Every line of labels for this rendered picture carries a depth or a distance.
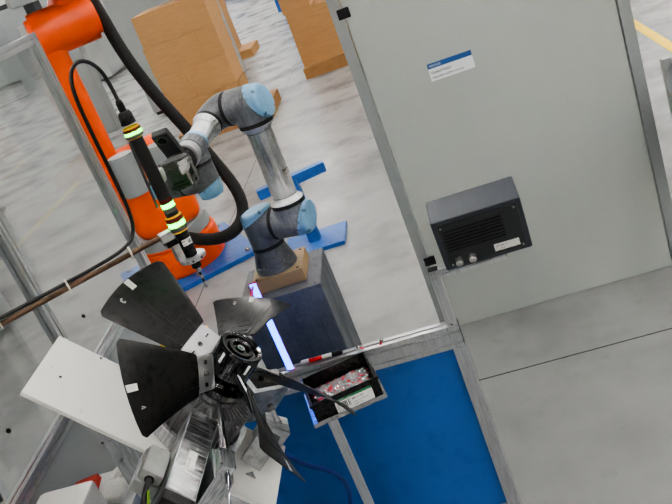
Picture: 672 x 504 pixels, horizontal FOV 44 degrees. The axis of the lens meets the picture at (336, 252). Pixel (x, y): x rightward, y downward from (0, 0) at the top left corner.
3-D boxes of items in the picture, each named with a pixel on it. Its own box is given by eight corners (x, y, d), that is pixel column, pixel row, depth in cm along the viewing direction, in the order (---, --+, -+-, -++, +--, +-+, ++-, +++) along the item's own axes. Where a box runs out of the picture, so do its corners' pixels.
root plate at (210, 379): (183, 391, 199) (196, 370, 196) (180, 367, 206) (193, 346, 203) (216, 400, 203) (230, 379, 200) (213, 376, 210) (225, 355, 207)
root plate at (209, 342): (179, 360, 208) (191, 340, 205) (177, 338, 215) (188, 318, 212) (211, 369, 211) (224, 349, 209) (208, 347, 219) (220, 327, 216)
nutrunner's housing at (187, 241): (193, 272, 207) (112, 103, 190) (188, 269, 211) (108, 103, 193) (206, 264, 209) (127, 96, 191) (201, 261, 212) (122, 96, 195)
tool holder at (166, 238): (179, 272, 204) (162, 238, 200) (170, 266, 210) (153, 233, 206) (210, 254, 207) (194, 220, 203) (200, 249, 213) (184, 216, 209)
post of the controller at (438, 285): (447, 326, 253) (428, 272, 246) (446, 322, 256) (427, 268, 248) (456, 324, 253) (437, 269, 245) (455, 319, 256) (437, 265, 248)
